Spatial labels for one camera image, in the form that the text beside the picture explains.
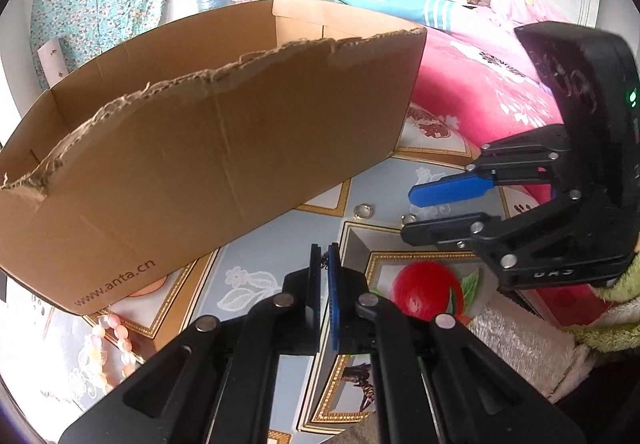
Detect brown cardboard box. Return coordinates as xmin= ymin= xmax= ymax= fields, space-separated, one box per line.
xmin=0 ymin=0 xmax=428 ymax=316

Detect white paper bag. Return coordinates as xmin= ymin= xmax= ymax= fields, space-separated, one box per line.
xmin=37 ymin=37 xmax=68 ymax=89

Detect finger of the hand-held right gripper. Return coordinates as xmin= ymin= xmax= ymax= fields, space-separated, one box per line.
xmin=400 ymin=191 xmax=596 ymax=270
xmin=409 ymin=124 xmax=576 ymax=207

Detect person's right forearm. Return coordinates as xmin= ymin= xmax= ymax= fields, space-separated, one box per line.
xmin=570 ymin=251 xmax=640 ymax=350

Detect white fluffy towel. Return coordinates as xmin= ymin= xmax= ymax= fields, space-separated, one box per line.
xmin=345 ymin=304 xmax=591 ymax=444

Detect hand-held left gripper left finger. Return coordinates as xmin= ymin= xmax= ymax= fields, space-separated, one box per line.
xmin=57 ymin=244 xmax=322 ymax=444

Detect peach pink bead bracelet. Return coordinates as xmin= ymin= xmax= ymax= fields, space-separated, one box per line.
xmin=80 ymin=314 xmax=138 ymax=392

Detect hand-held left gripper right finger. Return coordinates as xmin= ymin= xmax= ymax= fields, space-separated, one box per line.
xmin=327 ymin=243 xmax=586 ymax=444

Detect pink floral blanket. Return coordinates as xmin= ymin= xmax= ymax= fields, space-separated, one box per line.
xmin=407 ymin=0 xmax=596 ymax=327

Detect printed blue tablecloth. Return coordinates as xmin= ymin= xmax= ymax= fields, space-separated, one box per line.
xmin=0 ymin=104 xmax=546 ymax=444

